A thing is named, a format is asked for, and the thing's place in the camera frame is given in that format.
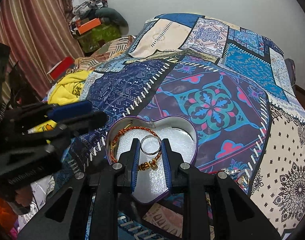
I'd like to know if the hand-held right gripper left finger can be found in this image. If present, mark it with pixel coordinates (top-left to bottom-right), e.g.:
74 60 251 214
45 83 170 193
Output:
17 138 140 240

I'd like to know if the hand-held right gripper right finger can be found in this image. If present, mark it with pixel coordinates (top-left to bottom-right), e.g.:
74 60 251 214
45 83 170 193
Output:
161 138 288 240

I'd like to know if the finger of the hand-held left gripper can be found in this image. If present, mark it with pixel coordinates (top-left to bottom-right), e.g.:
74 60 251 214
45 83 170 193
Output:
23 111 107 153
10 101 93 125

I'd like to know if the silver ring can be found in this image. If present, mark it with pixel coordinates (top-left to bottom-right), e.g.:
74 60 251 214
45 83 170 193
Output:
140 135 162 154

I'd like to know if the heart-shaped purple tin box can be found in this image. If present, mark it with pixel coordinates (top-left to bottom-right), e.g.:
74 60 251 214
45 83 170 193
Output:
106 116 198 204

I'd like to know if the silver jewelry clasp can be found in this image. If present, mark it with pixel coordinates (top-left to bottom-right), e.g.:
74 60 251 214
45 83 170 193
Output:
219 168 241 175

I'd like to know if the yellow cloth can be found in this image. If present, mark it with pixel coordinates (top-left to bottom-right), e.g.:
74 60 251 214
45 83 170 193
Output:
47 69 93 133

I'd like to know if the red box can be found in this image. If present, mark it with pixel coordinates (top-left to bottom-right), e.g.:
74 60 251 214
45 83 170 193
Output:
47 56 76 81

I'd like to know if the black bag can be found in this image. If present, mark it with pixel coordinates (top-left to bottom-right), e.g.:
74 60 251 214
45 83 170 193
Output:
7 60 44 107

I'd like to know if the orange cloth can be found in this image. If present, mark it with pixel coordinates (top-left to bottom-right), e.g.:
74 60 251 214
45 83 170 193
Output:
0 194 18 233

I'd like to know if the green storage box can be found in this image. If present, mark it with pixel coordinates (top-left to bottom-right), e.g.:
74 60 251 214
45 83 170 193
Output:
77 24 122 53

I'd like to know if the patchwork printed blanket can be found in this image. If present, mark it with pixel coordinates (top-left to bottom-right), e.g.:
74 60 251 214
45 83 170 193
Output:
30 13 305 240

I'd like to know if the orange box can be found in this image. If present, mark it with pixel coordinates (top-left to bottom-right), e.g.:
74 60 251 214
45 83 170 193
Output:
76 18 102 35

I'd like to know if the striped pink curtain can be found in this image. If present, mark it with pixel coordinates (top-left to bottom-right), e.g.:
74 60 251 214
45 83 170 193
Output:
0 0 86 101

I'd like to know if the grey-green pillow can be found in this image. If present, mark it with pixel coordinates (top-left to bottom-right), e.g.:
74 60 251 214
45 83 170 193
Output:
94 7 129 28

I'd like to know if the pile of clothes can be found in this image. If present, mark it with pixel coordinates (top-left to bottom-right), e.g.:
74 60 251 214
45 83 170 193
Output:
72 0 109 18

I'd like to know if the dark chair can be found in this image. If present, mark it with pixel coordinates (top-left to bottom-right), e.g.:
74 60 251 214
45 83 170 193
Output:
284 58 297 91

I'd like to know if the red and gold braided bracelet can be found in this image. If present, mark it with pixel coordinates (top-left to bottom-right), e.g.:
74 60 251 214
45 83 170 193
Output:
110 126 161 172

